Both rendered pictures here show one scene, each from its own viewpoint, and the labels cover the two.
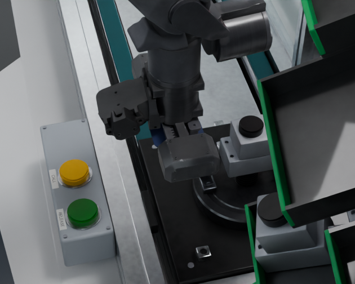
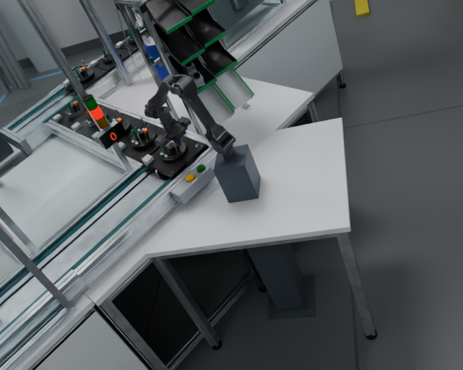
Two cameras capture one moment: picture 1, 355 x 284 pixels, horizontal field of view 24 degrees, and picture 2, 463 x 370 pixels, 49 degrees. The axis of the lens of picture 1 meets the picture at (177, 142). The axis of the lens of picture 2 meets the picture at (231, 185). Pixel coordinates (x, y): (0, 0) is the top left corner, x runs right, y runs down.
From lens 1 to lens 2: 2.31 m
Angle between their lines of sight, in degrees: 71
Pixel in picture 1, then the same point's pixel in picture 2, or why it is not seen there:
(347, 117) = (183, 53)
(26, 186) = (195, 211)
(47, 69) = (148, 243)
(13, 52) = not seen: outside the picture
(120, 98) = (177, 128)
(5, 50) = not seen: outside the picture
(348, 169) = (192, 48)
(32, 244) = (212, 195)
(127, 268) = (209, 154)
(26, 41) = (138, 258)
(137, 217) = (195, 162)
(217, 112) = (148, 186)
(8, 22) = not seen: outside the picture
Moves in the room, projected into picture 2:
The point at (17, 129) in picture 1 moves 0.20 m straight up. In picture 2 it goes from (177, 228) to (159, 197)
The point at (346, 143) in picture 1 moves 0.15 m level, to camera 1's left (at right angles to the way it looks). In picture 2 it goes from (188, 51) to (203, 59)
